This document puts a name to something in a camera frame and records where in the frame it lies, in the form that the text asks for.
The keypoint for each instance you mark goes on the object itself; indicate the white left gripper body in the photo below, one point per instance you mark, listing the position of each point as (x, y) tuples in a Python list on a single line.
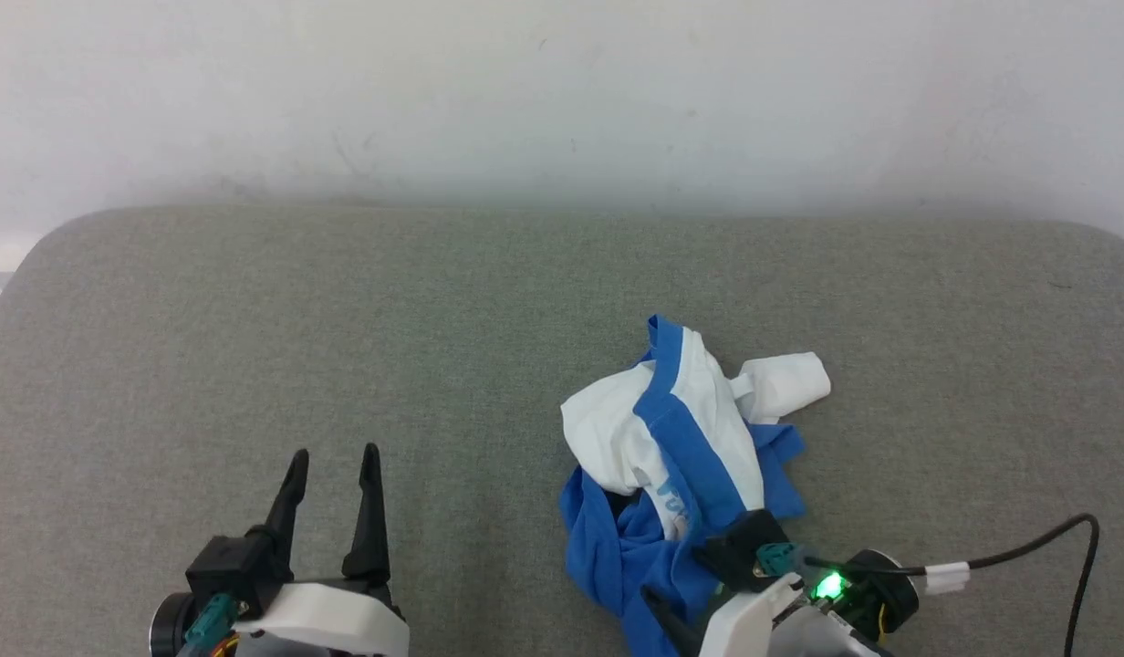
[(334, 616)]

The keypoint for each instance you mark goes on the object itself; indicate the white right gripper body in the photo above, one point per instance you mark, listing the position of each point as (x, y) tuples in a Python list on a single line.
[(740, 630)]

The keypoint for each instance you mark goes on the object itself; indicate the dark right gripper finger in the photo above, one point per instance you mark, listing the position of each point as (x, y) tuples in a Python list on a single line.
[(671, 630)]

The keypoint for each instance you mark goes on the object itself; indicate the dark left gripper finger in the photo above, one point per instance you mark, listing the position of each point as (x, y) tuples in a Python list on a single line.
[(288, 511), (370, 520)]

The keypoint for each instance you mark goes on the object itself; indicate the white and blue garment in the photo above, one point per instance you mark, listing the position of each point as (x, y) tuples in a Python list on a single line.
[(699, 420)]

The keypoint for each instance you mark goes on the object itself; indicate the grey fabric sofa cushion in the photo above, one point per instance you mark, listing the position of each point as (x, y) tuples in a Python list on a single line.
[(343, 319)]

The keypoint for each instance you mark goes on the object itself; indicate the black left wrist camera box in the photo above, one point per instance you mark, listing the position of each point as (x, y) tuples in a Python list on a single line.
[(229, 566)]

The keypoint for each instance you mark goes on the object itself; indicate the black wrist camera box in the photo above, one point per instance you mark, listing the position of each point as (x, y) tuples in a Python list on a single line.
[(229, 566), (744, 543)]

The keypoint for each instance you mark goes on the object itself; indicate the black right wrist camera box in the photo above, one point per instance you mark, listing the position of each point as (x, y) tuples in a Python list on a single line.
[(744, 543)]

